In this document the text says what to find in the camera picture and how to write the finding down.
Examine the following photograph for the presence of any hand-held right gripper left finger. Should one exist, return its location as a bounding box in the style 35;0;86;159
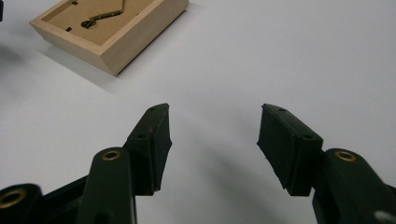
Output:
123;103;173;197

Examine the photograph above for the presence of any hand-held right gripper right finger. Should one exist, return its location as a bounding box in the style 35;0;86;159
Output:
256;103;324;197

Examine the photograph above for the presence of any wooden picture frame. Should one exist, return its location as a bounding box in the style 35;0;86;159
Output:
29;0;190;77

